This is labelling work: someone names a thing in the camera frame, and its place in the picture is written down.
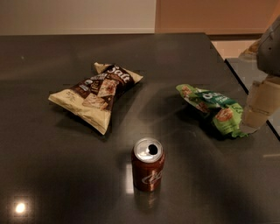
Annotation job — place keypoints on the beige brown chip bag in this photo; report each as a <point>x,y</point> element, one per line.
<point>93,98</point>

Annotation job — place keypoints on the red coke can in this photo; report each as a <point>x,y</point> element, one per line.
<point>148,160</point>

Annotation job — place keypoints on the green snack bag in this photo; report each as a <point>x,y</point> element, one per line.
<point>223,113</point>

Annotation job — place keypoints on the grey side table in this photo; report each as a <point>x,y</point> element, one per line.
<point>246,72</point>

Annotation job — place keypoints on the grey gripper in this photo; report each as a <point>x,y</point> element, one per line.
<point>270,53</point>

